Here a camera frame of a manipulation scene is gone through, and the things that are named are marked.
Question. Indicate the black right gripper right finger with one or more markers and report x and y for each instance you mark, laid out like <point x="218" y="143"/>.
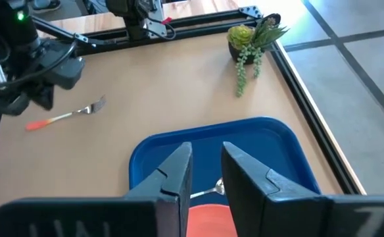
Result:
<point x="244" y="177"/>

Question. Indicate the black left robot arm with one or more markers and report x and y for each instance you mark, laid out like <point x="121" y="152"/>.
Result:
<point x="14" y="29"/>

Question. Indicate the blue plastic tray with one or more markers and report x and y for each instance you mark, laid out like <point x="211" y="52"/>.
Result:
<point x="261" y="145"/>

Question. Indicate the person's shoe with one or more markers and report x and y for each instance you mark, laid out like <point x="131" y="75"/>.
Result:
<point x="45" y="5"/>

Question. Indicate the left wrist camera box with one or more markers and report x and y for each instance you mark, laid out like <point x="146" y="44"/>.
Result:
<point x="67" y="69"/>

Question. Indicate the black aluminium table frame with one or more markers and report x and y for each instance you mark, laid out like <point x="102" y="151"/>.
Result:
<point x="205" y="24"/>

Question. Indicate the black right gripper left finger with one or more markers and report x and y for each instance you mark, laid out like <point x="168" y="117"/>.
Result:
<point x="172" y="177"/>

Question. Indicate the potted green succulent plant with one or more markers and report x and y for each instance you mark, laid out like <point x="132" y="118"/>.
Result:
<point x="241" y="36"/>

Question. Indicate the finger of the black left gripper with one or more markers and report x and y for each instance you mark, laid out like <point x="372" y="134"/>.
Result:
<point x="44" y="97"/>

